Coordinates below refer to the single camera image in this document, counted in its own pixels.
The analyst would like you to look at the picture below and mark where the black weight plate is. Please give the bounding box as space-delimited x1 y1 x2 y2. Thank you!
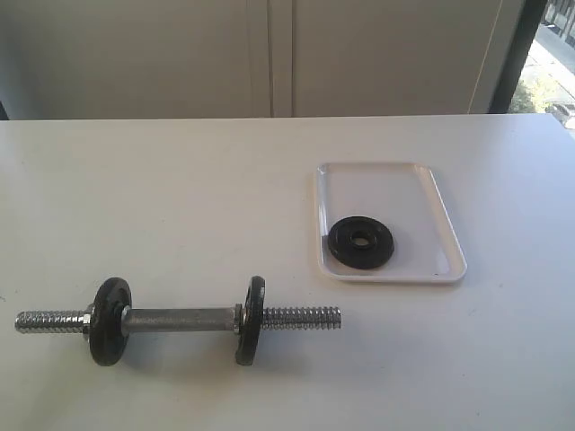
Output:
234 276 265 366
89 277 132 366
327 215 395 269

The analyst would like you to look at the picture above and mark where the chrome threaded dumbbell bar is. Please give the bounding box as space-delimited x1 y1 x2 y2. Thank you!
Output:
14 303 341 336

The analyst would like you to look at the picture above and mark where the white rectangular plastic tray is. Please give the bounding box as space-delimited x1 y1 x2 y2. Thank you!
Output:
314 162 467 285

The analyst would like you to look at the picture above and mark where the beige cabinet with doors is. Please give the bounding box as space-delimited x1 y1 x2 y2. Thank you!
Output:
1 1 523 119

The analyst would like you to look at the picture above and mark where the dark window frame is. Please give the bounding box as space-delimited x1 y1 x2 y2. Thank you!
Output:
488 0 547 114

